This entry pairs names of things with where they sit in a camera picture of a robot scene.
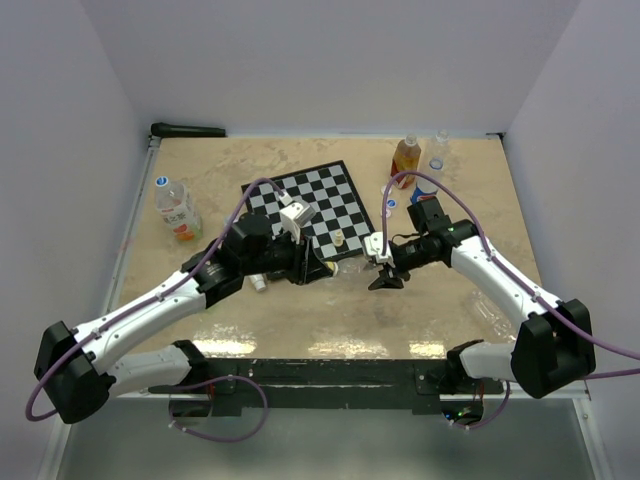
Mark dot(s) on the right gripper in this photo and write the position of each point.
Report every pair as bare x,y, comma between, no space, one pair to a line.
391,278

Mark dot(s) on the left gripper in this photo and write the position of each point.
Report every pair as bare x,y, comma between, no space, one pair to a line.
306,266

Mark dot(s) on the yellow cap clear bottle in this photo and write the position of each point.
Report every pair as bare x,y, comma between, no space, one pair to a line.
353,266

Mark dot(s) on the pepsi label bottle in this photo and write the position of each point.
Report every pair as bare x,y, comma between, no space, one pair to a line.
425,188

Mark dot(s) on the amber drink bottle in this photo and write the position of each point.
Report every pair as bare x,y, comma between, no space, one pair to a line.
406,157

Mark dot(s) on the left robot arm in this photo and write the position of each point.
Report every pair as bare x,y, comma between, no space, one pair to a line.
81,368

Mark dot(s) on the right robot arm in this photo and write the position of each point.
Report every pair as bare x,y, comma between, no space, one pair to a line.
551,348

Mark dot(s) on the white tube bottle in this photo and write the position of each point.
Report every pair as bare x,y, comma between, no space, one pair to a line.
258,281

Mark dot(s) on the clear crushed bottle right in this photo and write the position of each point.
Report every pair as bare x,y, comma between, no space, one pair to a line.
489,319

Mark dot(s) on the blue cap tea bottle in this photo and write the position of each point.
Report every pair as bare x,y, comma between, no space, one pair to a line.
175,204

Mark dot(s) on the black white chessboard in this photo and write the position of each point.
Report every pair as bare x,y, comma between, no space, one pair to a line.
331,191

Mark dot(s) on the black base frame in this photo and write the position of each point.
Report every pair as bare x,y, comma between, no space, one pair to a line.
363,384

